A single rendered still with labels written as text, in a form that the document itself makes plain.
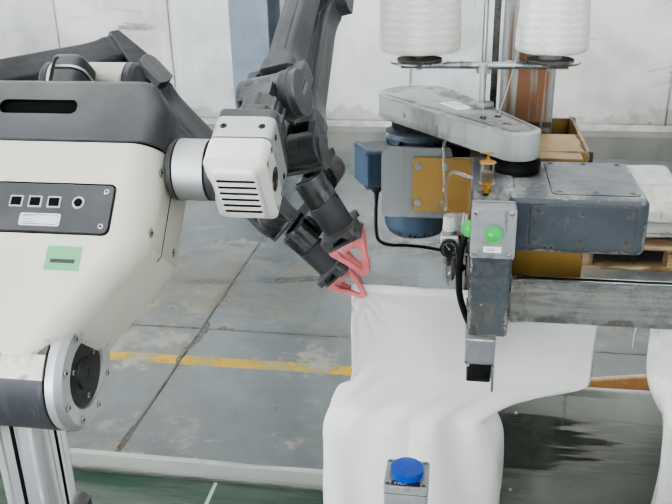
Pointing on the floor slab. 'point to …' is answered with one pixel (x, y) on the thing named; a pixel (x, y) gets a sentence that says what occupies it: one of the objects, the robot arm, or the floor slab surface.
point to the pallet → (637, 261)
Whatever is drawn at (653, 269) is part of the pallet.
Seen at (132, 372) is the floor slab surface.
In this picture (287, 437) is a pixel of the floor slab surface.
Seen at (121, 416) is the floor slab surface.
